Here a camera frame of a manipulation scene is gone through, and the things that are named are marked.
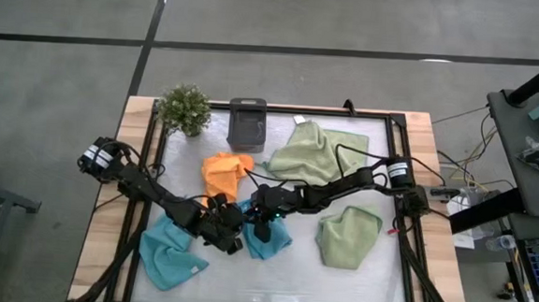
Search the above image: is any dark grey plastic bin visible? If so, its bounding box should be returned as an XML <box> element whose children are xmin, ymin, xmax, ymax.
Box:
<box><xmin>226</xmin><ymin>96</ymin><xmax>269</xmax><ymax>155</ymax></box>

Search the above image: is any orange microfiber towel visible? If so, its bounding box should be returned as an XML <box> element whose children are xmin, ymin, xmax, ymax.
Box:
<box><xmin>198</xmin><ymin>150</ymin><xmax>256</xmax><ymax>207</ymax></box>

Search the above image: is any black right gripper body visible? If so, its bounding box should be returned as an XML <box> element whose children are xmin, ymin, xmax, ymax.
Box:
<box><xmin>248</xmin><ymin>182</ymin><xmax>304</xmax><ymax>223</ymax></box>

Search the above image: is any grey floor cable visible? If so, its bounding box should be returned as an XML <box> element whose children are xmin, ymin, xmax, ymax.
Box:
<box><xmin>432</xmin><ymin>102</ymin><xmax>488</xmax><ymax>128</ymax></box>

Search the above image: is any black metal table frame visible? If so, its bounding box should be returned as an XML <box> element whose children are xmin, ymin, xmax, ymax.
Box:
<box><xmin>70</xmin><ymin>93</ymin><xmax>482</xmax><ymax>302</ymax></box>

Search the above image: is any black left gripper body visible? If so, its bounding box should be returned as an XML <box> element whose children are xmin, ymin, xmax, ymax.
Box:
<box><xmin>191</xmin><ymin>191</ymin><xmax>250</xmax><ymax>254</ymax></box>

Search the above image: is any clear plastic bottle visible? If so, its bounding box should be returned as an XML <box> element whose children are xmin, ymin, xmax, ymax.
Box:
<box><xmin>485</xmin><ymin>233</ymin><xmax>519</xmax><ymax>254</ymax></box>

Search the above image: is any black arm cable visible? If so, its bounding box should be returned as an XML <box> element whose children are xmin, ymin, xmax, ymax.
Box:
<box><xmin>243</xmin><ymin>137</ymin><xmax>393</xmax><ymax>193</ymax></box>
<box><xmin>102</xmin><ymin>139</ymin><xmax>217</xmax><ymax>206</ymax></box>

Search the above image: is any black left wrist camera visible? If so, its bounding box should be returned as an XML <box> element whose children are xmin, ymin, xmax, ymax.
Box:
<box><xmin>225</xmin><ymin>237</ymin><xmax>245</xmax><ymax>257</ymax></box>

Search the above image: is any black desk support beam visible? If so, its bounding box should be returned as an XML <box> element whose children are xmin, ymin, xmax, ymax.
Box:
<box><xmin>448</xmin><ymin>182</ymin><xmax>526</xmax><ymax>238</ymax></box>

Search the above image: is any small yellow black tool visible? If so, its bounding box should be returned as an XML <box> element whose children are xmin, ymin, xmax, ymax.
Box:
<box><xmin>498</xmin><ymin>280</ymin><xmax>519</xmax><ymax>302</ymax></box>

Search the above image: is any grey side desk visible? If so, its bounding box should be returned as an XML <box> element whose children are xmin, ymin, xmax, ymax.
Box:
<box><xmin>479</xmin><ymin>87</ymin><xmax>539</xmax><ymax>218</ymax></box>

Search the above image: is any blue microfiber towel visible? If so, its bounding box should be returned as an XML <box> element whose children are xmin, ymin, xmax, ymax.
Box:
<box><xmin>236</xmin><ymin>198</ymin><xmax>296</xmax><ymax>263</ymax></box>
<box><xmin>137</xmin><ymin>210</ymin><xmax>213</xmax><ymax>295</ymax></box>

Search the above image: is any small green potted plant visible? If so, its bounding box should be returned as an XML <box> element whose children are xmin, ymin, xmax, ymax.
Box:
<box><xmin>153</xmin><ymin>82</ymin><xmax>214</xmax><ymax>140</ymax></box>

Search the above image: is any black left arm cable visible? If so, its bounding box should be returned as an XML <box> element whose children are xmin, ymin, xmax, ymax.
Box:
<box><xmin>102</xmin><ymin>139</ymin><xmax>217</xmax><ymax>206</ymax></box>

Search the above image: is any light green microfiber towel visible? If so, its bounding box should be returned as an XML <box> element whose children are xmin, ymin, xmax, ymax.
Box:
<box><xmin>313</xmin><ymin>203</ymin><xmax>385</xmax><ymax>273</ymax></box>
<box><xmin>261</xmin><ymin>112</ymin><xmax>371</xmax><ymax>191</ymax></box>

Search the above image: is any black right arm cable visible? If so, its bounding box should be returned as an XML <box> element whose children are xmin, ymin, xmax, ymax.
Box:
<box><xmin>243</xmin><ymin>137</ymin><xmax>393</xmax><ymax>193</ymax></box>

